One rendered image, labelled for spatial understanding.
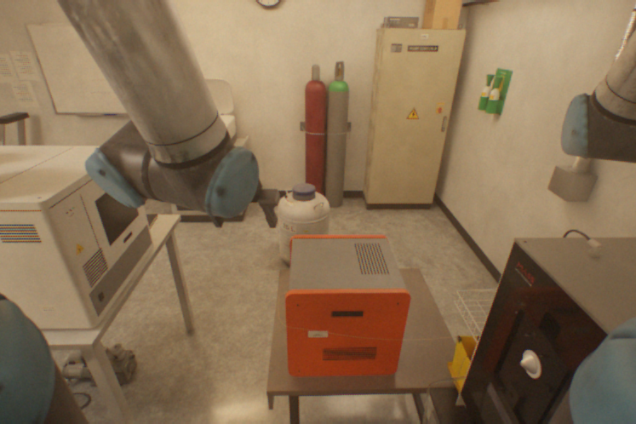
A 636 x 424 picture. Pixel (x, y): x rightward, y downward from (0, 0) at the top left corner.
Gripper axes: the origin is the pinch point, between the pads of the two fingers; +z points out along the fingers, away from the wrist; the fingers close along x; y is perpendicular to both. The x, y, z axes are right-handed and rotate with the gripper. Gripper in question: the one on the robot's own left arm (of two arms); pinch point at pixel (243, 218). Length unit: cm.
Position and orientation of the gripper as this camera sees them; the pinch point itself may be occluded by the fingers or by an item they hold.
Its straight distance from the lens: 78.0
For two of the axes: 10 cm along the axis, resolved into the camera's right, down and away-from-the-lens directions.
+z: 1.6, 6.2, 7.6
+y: 1.3, -7.8, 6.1
